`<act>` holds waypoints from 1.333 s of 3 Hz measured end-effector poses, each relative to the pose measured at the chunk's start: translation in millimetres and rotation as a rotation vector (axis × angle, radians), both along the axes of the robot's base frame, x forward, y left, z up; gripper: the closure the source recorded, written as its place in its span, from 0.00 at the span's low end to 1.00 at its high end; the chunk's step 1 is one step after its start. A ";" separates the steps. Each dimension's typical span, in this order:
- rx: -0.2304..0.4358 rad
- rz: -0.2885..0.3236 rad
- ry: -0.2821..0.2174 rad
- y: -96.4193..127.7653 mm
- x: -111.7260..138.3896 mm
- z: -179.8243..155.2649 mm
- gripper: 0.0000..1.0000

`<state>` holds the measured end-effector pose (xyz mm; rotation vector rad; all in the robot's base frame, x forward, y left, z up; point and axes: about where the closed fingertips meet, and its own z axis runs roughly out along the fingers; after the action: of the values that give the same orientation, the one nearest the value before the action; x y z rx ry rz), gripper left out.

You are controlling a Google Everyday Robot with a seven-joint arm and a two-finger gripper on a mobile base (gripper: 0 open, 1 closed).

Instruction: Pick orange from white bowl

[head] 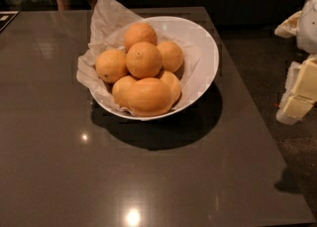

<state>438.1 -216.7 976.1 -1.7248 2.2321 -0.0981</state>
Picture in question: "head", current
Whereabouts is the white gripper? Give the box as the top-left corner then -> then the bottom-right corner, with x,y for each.
274,0 -> 317,125

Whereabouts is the white ceramic bowl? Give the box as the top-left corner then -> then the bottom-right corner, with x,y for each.
90,16 -> 219,121

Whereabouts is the right back orange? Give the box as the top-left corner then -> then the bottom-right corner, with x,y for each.
157,41 -> 184,72

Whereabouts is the right lower orange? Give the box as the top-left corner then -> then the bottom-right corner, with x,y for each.
157,70 -> 181,103

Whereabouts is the front large orange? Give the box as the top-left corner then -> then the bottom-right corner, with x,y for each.
127,77 -> 173,117

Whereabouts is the centre top orange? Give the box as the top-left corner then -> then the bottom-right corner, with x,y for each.
126,42 -> 162,79

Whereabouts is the top back orange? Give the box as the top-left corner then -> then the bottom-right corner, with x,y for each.
124,23 -> 158,51

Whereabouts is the front left lower orange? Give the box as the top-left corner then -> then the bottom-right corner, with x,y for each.
112,75 -> 138,107

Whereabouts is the white crumpled paper liner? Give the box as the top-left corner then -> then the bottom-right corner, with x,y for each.
75,0 -> 203,114

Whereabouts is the dark framed object table corner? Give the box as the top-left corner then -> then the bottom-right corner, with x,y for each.
0,11 -> 19,32

